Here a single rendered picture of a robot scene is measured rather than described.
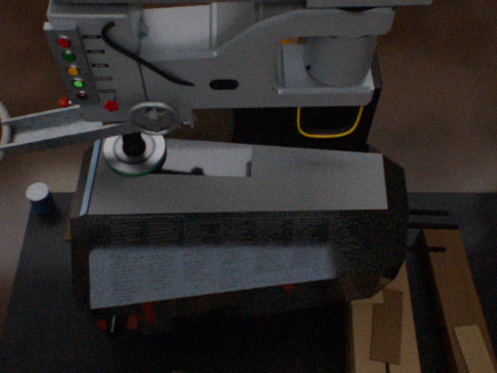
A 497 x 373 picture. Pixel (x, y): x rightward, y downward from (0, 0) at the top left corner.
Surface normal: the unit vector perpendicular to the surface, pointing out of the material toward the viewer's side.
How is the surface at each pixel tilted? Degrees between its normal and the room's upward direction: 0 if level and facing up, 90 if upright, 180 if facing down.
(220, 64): 90
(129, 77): 90
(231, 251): 45
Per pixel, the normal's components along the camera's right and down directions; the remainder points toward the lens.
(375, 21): 0.02, 0.84
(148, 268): 0.01, 0.22
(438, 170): 0.00, -0.54
